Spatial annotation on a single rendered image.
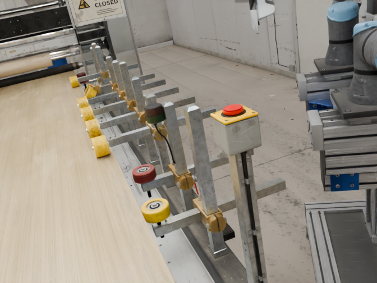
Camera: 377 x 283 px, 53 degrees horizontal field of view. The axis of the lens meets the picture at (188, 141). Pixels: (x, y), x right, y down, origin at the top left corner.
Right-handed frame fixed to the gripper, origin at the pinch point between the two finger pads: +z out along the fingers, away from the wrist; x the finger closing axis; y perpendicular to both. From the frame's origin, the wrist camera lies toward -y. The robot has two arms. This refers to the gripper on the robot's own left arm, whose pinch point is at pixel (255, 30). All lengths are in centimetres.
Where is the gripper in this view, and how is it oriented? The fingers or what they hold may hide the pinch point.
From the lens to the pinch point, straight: 103.8
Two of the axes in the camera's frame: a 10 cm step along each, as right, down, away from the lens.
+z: 1.8, 9.1, 3.8
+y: 9.7, -0.9, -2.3
